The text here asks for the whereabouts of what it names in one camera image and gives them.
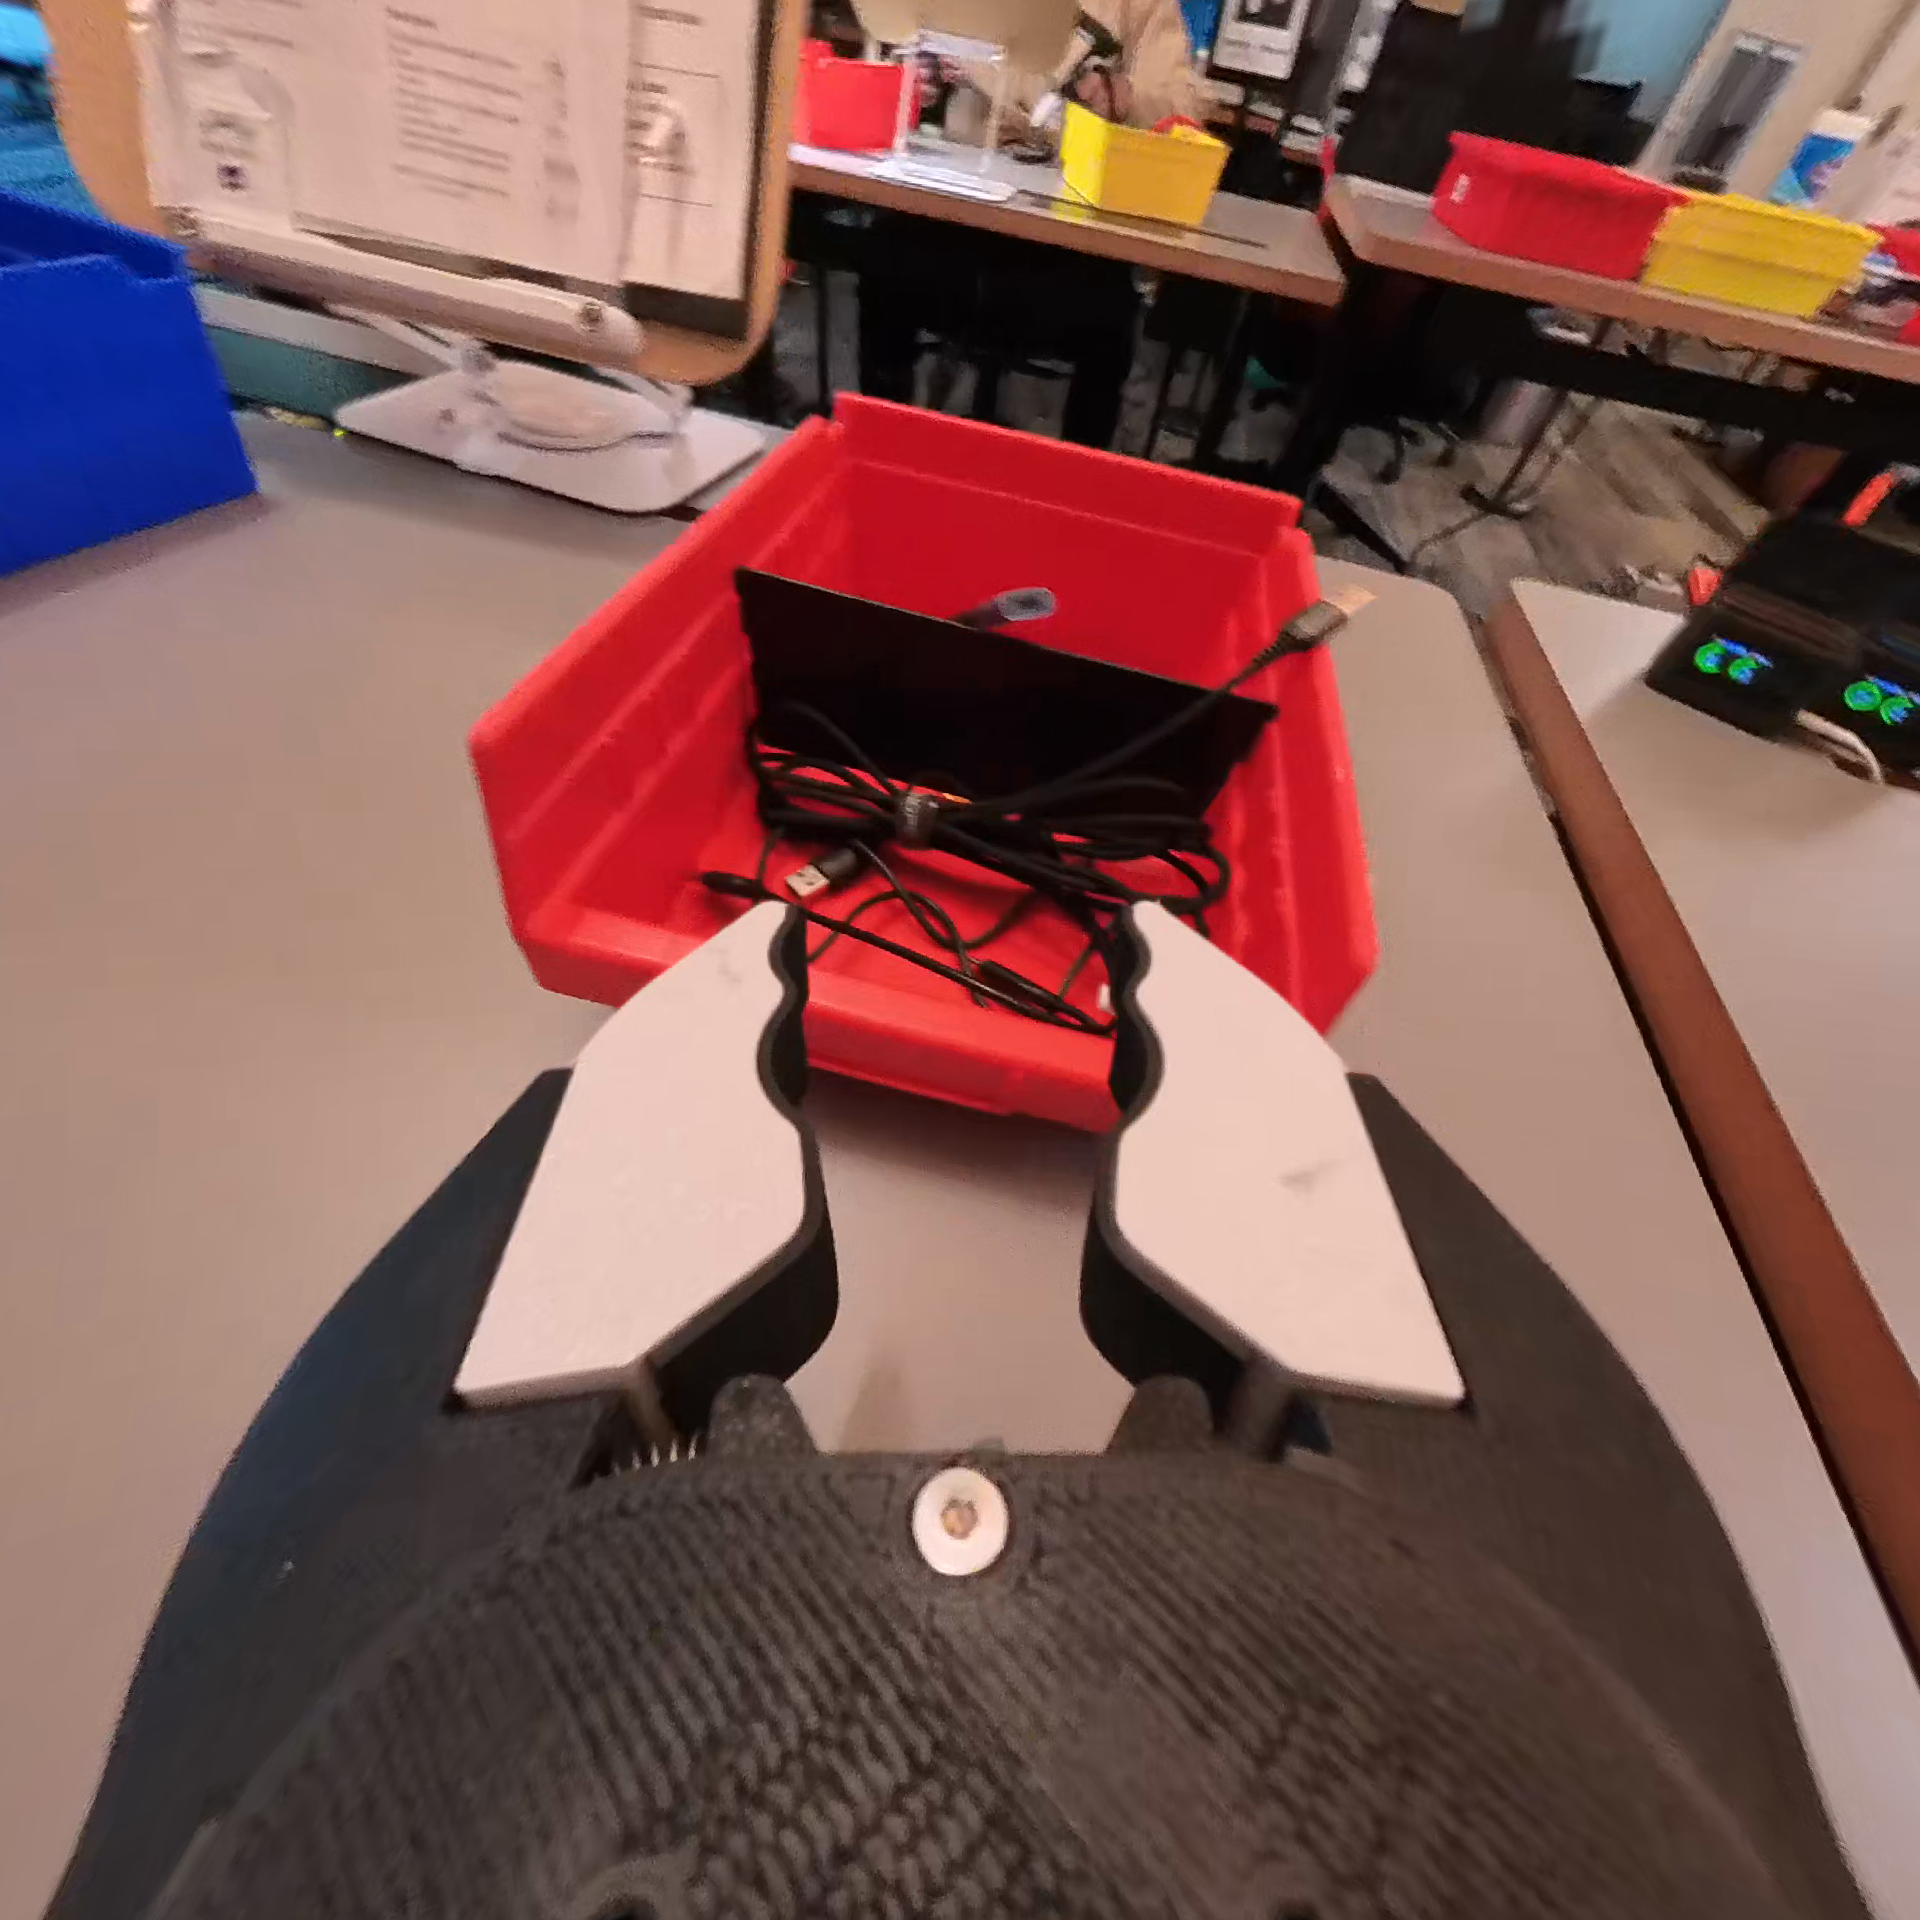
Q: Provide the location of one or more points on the tan board document stand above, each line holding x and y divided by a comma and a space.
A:
557, 434

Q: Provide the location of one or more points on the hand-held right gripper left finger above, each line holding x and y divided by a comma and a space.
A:
646, 1201

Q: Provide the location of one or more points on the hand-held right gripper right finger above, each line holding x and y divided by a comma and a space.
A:
1277, 1201

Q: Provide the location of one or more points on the printed instruction sheet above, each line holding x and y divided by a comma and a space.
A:
451, 134

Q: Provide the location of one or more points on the grey side desk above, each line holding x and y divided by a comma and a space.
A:
1799, 931

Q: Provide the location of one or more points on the black charger with green displays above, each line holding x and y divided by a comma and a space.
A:
1785, 644

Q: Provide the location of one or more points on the yellow plastic bin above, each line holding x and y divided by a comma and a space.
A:
1756, 254
1141, 165

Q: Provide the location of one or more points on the black white marker poster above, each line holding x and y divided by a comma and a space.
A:
1259, 32

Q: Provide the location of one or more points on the blue plastic bin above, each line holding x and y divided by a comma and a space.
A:
107, 404

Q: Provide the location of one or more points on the red plastic bin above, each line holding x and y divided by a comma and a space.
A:
1560, 211
630, 779
1897, 251
855, 99

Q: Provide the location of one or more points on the brown top work table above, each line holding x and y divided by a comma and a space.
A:
1200, 246
1500, 293

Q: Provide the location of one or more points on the clear acrylic holder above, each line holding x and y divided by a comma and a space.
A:
955, 99

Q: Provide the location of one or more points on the black bin divider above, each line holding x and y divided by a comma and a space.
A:
901, 674

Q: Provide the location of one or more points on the grey usb hub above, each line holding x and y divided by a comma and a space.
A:
1008, 608

